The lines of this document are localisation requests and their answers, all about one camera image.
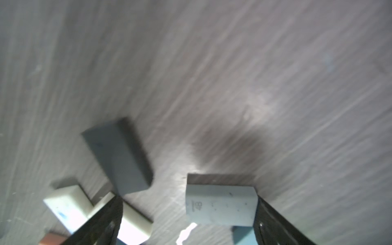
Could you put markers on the white eraser lower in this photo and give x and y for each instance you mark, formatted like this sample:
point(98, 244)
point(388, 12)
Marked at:
point(135, 228)

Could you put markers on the blue eraser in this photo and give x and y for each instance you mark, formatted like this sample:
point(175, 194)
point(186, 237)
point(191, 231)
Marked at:
point(244, 236)
point(221, 199)

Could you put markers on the white eraser upper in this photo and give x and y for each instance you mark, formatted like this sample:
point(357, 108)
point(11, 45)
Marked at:
point(70, 205)

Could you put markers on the pink eraser centre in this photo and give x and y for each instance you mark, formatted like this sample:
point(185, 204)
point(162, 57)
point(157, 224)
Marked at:
point(52, 239)

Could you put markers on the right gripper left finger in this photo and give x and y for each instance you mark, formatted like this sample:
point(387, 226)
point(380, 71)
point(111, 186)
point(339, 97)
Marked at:
point(102, 228)

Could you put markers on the white eraser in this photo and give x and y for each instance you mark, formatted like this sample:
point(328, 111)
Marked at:
point(70, 205)
point(135, 228)

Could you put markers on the grey eraser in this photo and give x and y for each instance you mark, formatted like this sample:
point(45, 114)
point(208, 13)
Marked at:
point(120, 153)

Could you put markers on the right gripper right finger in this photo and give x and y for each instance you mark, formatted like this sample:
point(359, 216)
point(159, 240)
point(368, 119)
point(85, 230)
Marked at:
point(271, 228)

